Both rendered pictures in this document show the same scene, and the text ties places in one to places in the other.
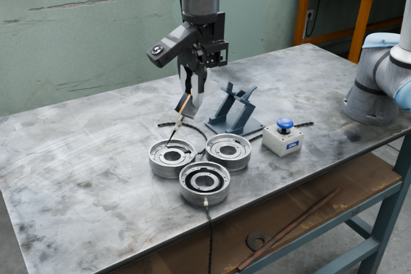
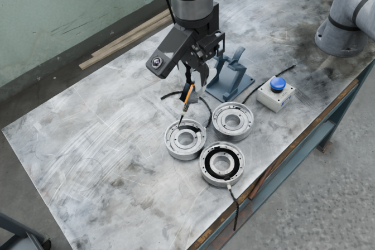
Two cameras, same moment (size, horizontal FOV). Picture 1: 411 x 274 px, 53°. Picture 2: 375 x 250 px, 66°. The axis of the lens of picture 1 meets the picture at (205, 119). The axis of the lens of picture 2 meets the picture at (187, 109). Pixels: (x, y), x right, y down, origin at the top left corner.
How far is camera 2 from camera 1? 0.37 m
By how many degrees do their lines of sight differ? 21
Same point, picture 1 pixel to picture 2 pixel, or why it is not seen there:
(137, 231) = (177, 226)
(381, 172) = not seen: hidden behind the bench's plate
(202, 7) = (197, 11)
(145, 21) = not seen: outside the picture
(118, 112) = (121, 90)
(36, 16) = not seen: outside the picture
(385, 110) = (359, 42)
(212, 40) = (208, 33)
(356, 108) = (332, 44)
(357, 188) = not seen: hidden behind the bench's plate
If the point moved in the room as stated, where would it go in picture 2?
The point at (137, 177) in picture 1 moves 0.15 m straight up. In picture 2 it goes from (160, 164) to (148, 131)
